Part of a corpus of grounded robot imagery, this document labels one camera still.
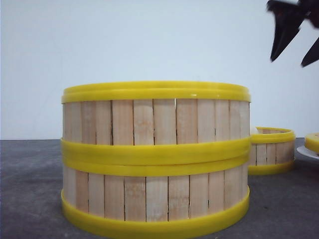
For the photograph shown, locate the white plate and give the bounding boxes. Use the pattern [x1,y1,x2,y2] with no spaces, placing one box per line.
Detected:
[297,146,319,160]

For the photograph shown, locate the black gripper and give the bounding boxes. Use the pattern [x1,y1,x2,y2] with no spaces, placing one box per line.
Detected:
[267,0,319,67]

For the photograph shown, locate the front bamboo steamer basket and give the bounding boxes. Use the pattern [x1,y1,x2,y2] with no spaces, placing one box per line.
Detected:
[61,149,250,229]

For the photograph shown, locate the yellow woven steamer lid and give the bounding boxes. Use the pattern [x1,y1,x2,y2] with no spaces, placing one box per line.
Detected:
[305,132,319,155]

